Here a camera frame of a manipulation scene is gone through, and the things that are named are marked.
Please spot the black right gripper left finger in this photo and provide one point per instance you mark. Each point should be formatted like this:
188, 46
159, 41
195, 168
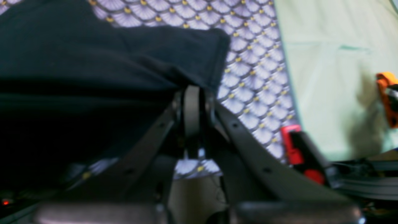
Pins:
103, 199

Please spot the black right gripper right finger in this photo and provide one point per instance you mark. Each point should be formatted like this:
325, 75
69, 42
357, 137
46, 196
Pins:
261, 190

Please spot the black T-shirt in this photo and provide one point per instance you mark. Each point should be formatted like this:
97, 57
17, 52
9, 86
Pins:
75, 89

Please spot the red clamp right edge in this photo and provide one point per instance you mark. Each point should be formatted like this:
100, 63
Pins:
305, 157

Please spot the fan patterned table cloth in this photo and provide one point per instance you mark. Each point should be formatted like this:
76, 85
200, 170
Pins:
255, 85

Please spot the orange clamp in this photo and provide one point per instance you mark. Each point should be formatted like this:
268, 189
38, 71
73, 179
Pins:
387, 88

